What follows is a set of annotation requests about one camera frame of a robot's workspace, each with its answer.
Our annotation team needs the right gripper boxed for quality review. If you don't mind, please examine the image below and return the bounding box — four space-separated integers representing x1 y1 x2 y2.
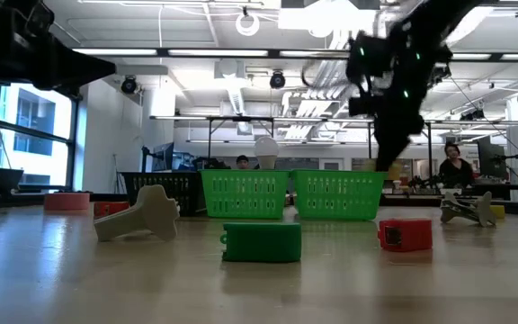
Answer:
346 34 454 173

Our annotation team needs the black ceiling spotlight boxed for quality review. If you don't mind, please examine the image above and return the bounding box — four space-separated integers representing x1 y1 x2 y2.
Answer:
269 70 287 90
120 75 138 95
460 109 486 122

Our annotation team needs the white hanging ring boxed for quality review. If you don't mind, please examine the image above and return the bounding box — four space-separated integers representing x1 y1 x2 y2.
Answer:
235 11 261 38

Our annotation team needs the black tub-shaped object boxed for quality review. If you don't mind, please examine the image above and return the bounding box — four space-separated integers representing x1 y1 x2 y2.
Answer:
0 166 25 194

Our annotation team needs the red mini stapler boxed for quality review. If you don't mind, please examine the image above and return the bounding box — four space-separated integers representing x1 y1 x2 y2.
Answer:
377 218 434 253
93 201 130 220

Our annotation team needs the green mini stapler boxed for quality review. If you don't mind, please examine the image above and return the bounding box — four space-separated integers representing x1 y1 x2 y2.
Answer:
219 221 303 264

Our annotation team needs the ceiling light strip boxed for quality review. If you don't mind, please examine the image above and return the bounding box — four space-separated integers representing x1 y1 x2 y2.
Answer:
72 47 518 62

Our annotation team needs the silver ventilation duct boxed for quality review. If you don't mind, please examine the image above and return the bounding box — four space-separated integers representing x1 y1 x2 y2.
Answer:
442 4 496 49

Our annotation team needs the black plastic basket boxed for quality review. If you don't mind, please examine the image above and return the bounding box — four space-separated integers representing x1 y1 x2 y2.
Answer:
121 171 207 217

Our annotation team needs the white light bulb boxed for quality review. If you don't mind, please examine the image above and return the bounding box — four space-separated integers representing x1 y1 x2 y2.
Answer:
253 135 281 171

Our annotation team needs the pink tape roll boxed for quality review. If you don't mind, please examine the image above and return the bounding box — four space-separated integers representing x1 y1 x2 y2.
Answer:
43 192 91 212

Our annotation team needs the black workbench frame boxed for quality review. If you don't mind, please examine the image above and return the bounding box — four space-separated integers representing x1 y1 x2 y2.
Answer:
205 114 433 173

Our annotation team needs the green plastic basket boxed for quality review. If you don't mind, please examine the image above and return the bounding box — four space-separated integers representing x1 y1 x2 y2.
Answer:
290 168 389 221
199 168 291 221

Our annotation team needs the black computer monitor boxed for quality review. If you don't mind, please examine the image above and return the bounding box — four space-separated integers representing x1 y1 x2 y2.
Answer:
150 141 175 173
477 135 508 180

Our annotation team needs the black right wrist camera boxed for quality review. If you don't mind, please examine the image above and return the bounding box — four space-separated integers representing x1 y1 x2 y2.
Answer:
347 94 378 118

